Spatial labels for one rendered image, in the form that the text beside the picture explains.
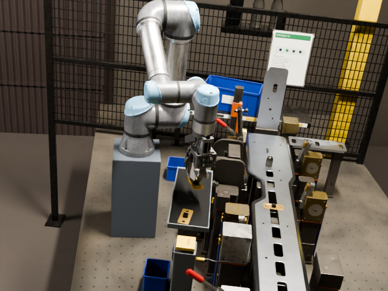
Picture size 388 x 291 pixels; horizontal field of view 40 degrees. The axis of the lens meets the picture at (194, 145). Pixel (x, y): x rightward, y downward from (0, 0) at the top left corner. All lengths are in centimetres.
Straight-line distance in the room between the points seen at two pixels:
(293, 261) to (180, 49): 90
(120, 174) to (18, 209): 170
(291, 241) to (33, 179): 253
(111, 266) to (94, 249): 13
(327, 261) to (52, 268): 188
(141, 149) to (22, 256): 147
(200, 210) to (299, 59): 140
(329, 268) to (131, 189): 89
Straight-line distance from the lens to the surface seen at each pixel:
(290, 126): 283
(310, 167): 259
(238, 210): 203
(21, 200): 396
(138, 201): 234
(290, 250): 202
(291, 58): 302
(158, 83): 177
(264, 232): 208
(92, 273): 228
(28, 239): 360
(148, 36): 193
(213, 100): 170
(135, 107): 217
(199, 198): 192
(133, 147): 224
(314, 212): 230
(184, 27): 206
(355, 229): 277
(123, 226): 242
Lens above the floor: 223
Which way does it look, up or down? 28 degrees down
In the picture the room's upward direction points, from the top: 6 degrees clockwise
